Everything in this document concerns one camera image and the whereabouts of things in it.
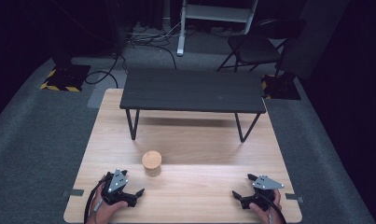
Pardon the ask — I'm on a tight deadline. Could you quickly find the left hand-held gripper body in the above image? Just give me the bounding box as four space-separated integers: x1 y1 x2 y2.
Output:
100 168 138 208

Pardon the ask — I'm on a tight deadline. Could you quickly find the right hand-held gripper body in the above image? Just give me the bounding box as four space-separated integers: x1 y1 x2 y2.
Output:
240 175 285 212

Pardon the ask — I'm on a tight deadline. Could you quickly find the glass jar with wooden lid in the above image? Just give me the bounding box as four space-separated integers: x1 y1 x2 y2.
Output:
141 150 163 178

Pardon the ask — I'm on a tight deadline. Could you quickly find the person's right hand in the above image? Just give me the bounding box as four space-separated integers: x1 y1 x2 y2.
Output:
248 189 286 224

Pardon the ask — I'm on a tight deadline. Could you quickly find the person's left hand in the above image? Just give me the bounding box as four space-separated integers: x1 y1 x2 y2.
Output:
88 182 130 224

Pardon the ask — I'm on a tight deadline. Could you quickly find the black low shelf with legs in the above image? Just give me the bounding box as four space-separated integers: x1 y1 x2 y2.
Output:
118 68 267 144

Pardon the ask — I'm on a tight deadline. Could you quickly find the black folding chair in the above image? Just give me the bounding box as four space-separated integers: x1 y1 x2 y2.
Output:
216 18 307 77

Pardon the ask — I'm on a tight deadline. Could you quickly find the white metal stand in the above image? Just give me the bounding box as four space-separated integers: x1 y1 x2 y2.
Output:
175 0 260 57

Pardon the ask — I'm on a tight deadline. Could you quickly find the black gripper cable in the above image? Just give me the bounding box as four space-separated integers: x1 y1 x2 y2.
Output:
262 193 288 224
83 175 114 224

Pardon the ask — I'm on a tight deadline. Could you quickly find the black yellow striped base plate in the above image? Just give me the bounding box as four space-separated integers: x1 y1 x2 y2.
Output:
39 63 92 93
260 72 302 101

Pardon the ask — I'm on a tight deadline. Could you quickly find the black looped floor cable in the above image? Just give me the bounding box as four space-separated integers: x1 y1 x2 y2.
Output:
84 51 130 90

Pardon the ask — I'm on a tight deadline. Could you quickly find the black long floor cable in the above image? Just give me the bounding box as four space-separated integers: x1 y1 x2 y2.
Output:
128 42 178 71

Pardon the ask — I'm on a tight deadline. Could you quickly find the bundle of floor cables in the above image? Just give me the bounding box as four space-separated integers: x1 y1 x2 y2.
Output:
125 20 182 49

